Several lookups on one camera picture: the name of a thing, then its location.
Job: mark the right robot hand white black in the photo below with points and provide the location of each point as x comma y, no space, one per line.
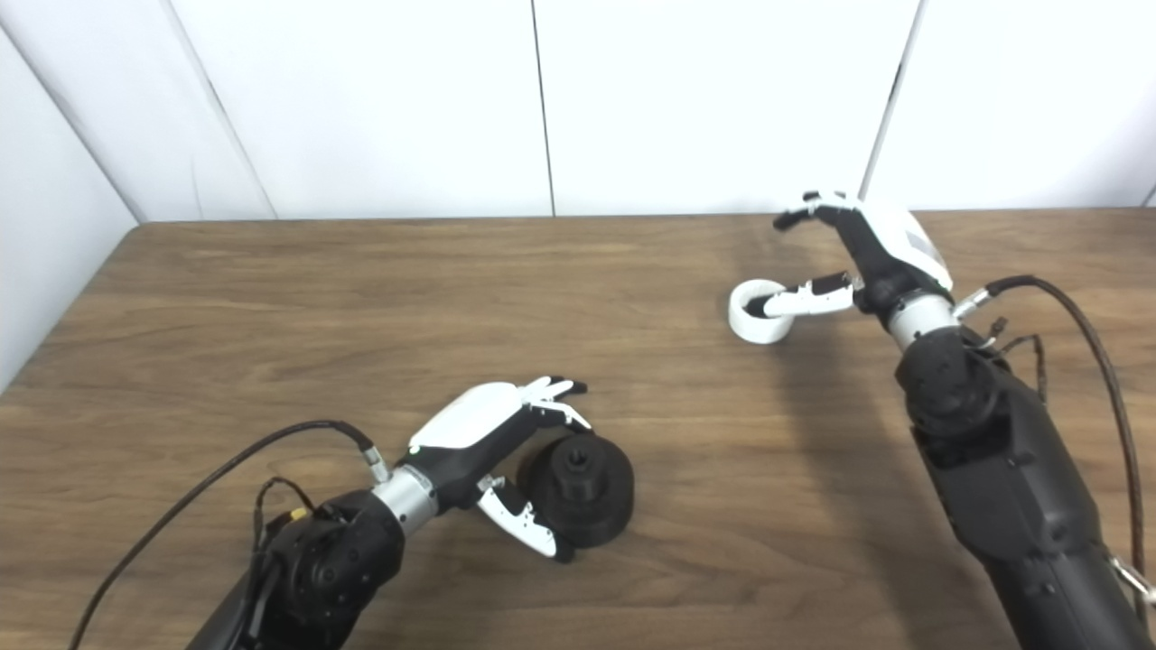
890,253

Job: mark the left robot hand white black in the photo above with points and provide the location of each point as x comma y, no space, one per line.
470,424

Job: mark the round black plastic part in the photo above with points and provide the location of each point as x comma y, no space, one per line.
587,496

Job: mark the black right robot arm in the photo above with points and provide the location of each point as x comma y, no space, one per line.
1020,487

